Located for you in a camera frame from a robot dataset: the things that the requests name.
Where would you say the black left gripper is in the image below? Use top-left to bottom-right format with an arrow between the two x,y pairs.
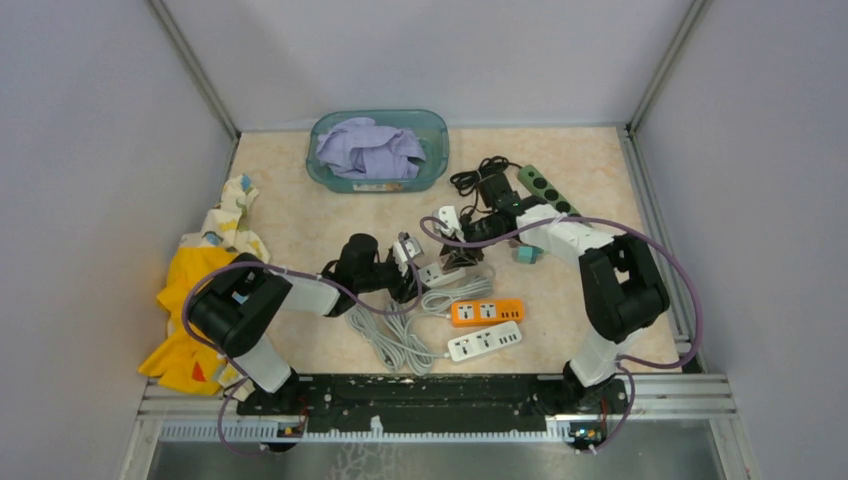
355,252 -> 429,303

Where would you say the white power strip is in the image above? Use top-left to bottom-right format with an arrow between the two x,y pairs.
447,321 -> 523,363
418,262 -> 467,289

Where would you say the orange power strip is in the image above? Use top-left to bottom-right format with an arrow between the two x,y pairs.
449,298 -> 525,328

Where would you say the teal usb plug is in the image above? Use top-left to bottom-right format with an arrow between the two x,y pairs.
515,245 -> 544,265

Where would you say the green power strip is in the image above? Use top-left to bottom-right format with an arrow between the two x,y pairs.
517,165 -> 581,217

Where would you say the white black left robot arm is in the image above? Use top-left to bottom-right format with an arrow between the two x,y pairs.
182,233 -> 426,414

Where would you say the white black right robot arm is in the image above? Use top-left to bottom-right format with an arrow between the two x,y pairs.
433,173 -> 670,412

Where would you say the teal plastic basin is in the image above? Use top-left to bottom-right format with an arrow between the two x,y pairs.
305,109 -> 450,193

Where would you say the purple cloth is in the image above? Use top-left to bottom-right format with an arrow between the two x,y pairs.
315,117 -> 427,180

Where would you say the yellow patterned cloth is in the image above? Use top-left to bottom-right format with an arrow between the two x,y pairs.
137,174 -> 273,399

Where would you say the grey coiled cable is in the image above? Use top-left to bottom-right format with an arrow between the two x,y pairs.
345,301 -> 455,376
420,264 -> 497,316

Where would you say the black coiled cable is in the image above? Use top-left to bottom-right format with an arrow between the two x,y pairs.
449,155 -> 525,200

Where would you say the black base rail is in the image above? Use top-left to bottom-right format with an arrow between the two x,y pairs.
236,374 -> 630,448

